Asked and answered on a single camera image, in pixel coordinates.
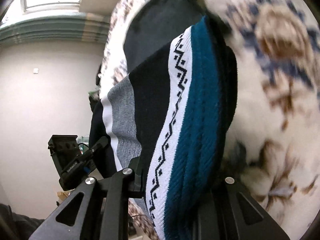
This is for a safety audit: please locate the floral fleece blanket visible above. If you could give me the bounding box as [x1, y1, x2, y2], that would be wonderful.
[100, 0, 319, 239]

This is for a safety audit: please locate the black camera box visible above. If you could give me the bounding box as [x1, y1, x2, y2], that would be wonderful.
[48, 135, 81, 176]

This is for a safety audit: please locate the navy striped knit sweater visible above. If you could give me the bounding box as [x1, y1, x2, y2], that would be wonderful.
[89, 16, 237, 239]

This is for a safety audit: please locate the black folded garment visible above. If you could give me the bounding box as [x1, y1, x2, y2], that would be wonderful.
[124, 0, 203, 72]

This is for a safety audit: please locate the teal striped curtain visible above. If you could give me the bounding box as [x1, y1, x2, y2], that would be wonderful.
[1, 12, 110, 47]

